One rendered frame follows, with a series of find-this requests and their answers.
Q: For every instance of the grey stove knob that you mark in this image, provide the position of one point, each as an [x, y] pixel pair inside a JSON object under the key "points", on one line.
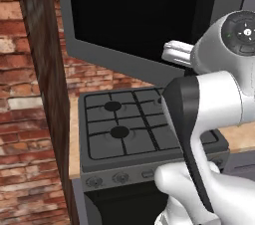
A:
{"points": [[120, 178], [94, 181]]}

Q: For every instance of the black oven door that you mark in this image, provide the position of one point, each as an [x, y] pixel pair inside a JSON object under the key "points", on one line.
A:
{"points": [[126, 207]]}

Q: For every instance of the black microwave door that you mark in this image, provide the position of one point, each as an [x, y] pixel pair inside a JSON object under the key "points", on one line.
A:
{"points": [[132, 6]]}

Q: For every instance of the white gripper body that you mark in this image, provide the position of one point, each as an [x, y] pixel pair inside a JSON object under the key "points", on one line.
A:
{"points": [[177, 52]]}

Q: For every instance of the grey cupboard front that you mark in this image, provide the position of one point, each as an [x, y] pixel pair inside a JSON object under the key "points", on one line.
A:
{"points": [[79, 202]]}

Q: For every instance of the grey drawer front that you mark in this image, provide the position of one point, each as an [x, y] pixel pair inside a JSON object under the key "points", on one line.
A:
{"points": [[240, 166]]}

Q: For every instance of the dark grey gas stove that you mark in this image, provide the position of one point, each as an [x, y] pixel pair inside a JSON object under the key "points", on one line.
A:
{"points": [[132, 129]]}

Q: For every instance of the dark wood cupboard side panel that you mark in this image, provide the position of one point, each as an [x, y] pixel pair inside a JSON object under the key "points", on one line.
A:
{"points": [[46, 79]]}

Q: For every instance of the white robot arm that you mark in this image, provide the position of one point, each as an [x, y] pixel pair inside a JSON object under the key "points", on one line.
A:
{"points": [[219, 103]]}

